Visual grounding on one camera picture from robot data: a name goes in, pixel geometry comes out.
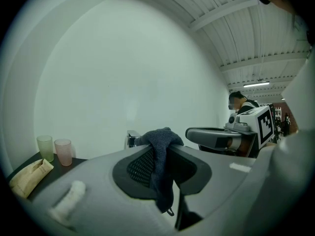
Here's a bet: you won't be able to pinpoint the chrome faucet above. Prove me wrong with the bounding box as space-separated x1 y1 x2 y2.
126 129 143 149

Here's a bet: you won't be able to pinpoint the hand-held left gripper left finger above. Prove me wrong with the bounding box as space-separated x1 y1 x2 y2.
31 145 177 236

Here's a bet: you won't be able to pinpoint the black marble vanity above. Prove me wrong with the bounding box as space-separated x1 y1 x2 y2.
6 151 89 202

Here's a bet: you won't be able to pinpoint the long ceiling tube light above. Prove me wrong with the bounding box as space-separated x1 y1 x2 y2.
243 81 270 88

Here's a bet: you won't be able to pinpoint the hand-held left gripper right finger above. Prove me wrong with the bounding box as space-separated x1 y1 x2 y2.
169 143 279 236

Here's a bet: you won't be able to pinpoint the dark blue cloth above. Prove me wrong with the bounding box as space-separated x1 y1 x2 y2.
141 127 185 216

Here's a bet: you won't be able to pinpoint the green translucent cup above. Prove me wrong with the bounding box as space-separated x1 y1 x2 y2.
36 134 55 163

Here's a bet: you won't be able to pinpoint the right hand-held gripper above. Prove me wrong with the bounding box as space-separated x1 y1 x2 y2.
185 105 276 159

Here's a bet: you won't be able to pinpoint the pink translucent cup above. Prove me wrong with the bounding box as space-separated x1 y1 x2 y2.
54 138 73 167

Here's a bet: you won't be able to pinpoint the beige paper packet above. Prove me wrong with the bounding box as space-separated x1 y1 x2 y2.
10 159 55 199
9 159 44 184

